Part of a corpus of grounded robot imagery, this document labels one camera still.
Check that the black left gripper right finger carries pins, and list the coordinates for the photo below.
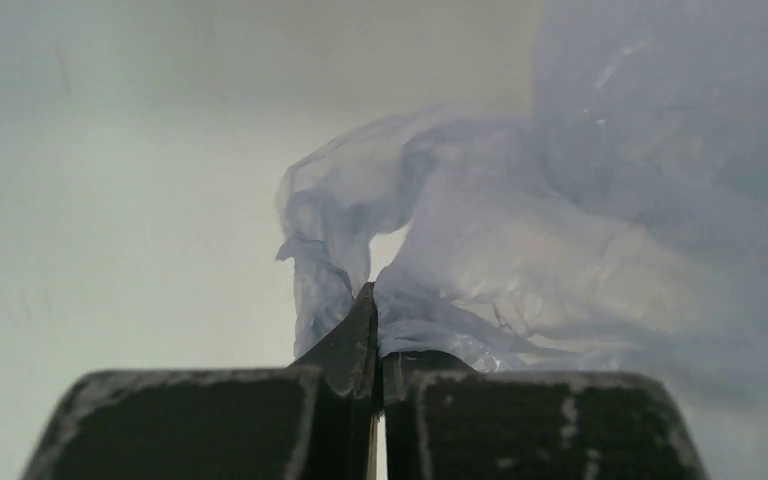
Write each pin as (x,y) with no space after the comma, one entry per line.
(445,420)

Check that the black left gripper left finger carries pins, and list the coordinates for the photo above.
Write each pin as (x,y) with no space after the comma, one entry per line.
(313,419)

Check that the blue translucent trash bag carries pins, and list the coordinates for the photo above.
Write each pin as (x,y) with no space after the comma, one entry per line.
(621,224)

